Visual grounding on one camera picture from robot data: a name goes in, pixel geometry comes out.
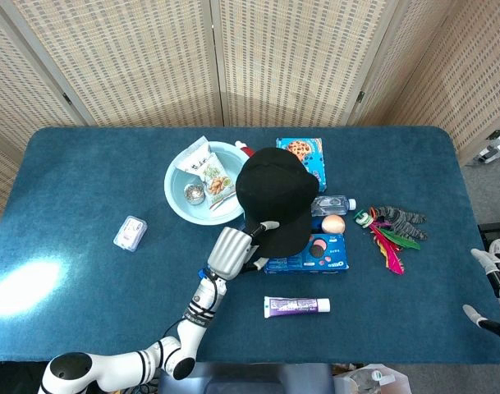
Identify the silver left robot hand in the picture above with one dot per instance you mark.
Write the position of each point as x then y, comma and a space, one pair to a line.
229, 254

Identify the black baseball cap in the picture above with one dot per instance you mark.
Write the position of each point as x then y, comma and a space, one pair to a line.
278, 193

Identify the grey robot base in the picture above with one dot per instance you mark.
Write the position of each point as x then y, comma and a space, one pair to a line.
253, 379

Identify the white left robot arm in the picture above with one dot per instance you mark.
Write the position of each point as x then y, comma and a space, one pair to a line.
192, 332

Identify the silver foil cup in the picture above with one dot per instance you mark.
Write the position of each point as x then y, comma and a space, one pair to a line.
194, 193

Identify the snack packets in bowl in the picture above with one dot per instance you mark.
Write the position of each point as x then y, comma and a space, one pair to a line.
216, 182

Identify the black box on floor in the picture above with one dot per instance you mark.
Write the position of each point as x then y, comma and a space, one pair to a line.
494, 230

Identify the light blue plastic bowl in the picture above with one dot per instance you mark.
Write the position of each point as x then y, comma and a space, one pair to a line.
180, 197

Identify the purple toothpaste tube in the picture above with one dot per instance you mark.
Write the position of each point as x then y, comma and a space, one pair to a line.
294, 307

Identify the blue Oreo cookie box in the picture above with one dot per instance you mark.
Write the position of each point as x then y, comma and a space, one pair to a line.
327, 256

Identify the small clear plastic box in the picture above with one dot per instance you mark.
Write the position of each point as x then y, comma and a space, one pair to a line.
129, 233

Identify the white snack packet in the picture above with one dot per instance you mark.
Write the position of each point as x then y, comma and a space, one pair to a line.
194, 158

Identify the red and white toy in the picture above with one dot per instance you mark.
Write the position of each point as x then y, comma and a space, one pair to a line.
244, 147

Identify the peach coloured ball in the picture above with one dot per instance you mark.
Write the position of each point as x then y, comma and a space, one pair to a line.
333, 224

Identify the clear white-capped water bottle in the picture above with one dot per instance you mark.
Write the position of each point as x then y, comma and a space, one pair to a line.
331, 204

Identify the blue carpet table cover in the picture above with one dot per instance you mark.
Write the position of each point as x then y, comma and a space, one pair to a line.
110, 287

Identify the colourful feather shuttlecock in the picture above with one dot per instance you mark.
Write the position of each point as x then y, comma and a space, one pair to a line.
391, 250

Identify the blue chocolate chip cookie box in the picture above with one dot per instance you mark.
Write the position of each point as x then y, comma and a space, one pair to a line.
313, 154

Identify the grey knit glove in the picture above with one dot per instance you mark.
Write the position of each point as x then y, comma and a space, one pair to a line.
401, 221

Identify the clear plastic container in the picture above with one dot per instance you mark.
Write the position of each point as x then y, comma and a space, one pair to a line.
372, 381

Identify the white electronic device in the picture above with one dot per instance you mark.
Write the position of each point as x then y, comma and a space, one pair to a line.
489, 149

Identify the woven folding screen panel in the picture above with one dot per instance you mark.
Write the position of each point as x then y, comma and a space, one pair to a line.
122, 61
450, 74
11, 90
294, 61

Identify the black screen hinge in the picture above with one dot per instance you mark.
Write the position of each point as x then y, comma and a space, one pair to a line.
67, 98
359, 97

